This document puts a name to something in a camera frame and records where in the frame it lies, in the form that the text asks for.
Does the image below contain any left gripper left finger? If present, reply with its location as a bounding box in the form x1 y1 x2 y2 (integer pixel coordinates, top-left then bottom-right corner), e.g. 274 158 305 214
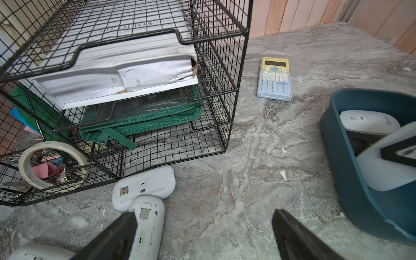
72 212 138 260

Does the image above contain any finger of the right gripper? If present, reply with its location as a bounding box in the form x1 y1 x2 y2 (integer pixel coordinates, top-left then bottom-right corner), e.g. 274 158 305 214
380 136 416 167

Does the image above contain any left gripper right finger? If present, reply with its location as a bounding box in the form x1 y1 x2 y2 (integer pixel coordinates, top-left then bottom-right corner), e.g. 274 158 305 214
272 209 344 260

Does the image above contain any white mouse underside up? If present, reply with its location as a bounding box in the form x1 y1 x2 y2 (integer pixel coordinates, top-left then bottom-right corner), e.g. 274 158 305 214
356 122 416 191

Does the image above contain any black computer mouse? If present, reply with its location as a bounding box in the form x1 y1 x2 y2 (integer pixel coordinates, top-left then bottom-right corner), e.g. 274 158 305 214
346 130 387 157

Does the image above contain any white mouse top facing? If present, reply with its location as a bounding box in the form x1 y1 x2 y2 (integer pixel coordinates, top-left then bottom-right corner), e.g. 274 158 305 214
340 110 401 135

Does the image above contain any white mouse long underside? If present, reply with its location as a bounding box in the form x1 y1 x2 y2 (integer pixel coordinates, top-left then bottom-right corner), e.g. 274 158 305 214
130 195 165 260

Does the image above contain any white mouse small underside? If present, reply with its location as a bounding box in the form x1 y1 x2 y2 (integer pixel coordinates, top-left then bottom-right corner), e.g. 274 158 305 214
8 243 75 260

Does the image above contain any teal plastic storage box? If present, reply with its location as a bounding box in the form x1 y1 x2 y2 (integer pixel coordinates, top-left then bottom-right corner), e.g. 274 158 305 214
319 88 416 246

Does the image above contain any white mouse near organizer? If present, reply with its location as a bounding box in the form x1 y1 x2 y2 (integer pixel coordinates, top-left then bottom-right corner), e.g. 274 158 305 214
112 165 176 211

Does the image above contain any tape roll in organizer tray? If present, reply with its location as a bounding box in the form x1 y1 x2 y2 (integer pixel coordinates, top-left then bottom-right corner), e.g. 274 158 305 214
18 141 88 192

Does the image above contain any green zipper pouch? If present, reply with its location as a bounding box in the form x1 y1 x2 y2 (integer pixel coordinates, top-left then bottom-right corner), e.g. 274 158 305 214
10 84 203 150

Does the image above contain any yellow blue calculator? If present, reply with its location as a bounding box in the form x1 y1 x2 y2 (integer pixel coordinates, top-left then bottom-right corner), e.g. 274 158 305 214
257 57 292 102

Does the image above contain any checkered folio book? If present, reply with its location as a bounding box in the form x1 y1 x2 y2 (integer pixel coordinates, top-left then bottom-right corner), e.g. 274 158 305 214
29 1 198 109

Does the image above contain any black wire desk organizer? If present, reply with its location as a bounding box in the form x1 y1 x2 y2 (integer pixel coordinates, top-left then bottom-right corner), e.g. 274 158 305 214
1 1 254 206

